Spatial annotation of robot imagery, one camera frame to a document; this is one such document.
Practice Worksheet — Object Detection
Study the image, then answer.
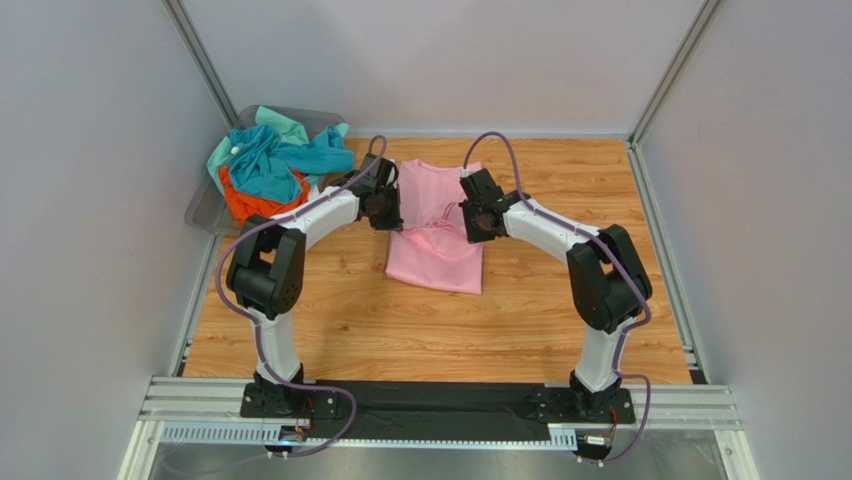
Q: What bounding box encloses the pink t shirt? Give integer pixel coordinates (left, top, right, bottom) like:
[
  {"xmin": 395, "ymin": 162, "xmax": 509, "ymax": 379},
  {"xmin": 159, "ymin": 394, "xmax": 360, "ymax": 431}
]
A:
[{"xmin": 385, "ymin": 159, "xmax": 484, "ymax": 295}]

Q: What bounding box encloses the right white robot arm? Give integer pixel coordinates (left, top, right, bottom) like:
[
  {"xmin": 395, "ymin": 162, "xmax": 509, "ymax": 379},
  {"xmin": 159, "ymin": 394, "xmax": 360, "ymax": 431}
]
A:
[{"xmin": 460, "ymin": 169, "xmax": 652, "ymax": 403}]

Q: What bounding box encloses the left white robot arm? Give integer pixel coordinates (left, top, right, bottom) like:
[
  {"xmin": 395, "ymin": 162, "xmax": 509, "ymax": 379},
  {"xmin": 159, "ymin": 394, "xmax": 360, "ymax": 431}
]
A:
[{"xmin": 225, "ymin": 154, "xmax": 403, "ymax": 403}]

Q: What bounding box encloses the mint green t shirt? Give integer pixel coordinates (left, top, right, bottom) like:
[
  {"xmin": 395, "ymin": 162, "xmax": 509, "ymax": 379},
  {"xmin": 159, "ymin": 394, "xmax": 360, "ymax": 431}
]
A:
[{"xmin": 207, "ymin": 105, "xmax": 316, "ymax": 193}]

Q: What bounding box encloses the teal blue t shirt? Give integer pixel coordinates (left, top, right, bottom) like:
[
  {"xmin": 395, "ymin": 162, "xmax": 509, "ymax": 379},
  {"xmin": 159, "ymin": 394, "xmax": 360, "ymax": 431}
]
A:
[{"xmin": 229, "ymin": 123, "xmax": 354, "ymax": 204}]

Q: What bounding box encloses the orange t shirt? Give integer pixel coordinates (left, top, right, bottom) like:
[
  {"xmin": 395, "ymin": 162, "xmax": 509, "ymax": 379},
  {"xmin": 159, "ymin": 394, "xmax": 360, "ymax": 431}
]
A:
[{"xmin": 218, "ymin": 166, "xmax": 311, "ymax": 226}]

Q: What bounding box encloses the grey plastic bin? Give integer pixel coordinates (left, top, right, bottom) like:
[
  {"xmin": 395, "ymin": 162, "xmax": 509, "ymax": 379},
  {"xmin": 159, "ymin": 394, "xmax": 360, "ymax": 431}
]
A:
[{"xmin": 184, "ymin": 106, "xmax": 344, "ymax": 235}]

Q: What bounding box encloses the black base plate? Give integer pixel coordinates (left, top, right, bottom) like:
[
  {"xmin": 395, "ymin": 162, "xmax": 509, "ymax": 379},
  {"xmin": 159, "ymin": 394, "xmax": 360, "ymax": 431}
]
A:
[{"xmin": 239, "ymin": 378, "xmax": 637, "ymax": 442}]

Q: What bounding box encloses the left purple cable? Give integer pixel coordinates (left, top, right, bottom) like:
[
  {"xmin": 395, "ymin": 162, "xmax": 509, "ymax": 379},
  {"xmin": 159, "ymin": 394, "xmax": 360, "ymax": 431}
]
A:
[{"xmin": 214, "ymin": 135, "xmax": 389, "ymax": 459}]

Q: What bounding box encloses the aluminium frame rail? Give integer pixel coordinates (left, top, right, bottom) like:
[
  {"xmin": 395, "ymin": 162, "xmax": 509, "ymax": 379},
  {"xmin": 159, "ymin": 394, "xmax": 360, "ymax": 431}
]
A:
[{"xmin": 137, "ymin": 377, "xmax": 759, "ymax": 479}]

